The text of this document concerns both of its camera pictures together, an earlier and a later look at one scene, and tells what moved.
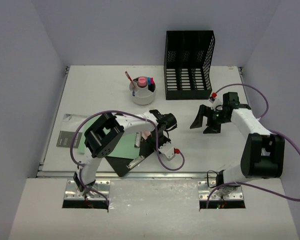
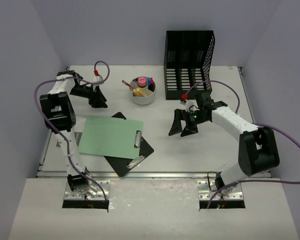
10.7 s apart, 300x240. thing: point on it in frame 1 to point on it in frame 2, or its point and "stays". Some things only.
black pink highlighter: [153, 85] stays
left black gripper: [151, 139] to [92, 94]
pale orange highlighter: [146, 134] to [138, 92]
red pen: [127, 75] to [127, 84]
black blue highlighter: [149, 83] stays
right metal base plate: [225, 192] stays
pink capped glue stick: [142, 81] stays
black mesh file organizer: [186, 77] stays
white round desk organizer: [144, 91] stays
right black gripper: [211, 128] to [177, 127]
